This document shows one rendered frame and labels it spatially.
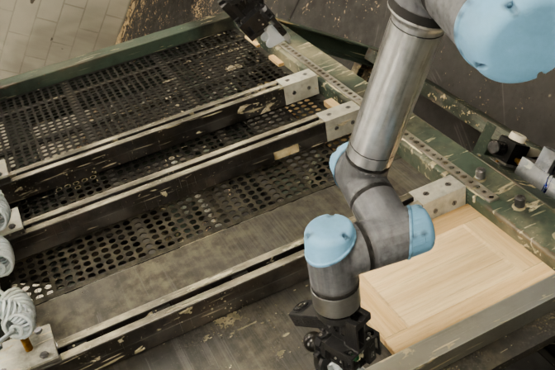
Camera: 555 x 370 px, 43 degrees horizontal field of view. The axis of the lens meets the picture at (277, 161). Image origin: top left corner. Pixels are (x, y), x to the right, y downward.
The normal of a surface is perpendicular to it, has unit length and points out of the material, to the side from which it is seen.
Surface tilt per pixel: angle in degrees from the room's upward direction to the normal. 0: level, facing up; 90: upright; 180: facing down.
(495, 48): 83
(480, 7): 4
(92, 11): 90
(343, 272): 82
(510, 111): 0
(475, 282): 58
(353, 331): 37
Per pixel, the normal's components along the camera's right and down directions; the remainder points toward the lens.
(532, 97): -0.83, -0.15
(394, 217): -0.07, -0.69
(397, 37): -0.70, 0.38
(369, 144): -0.43, 0.55
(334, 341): -0.14, -0.83
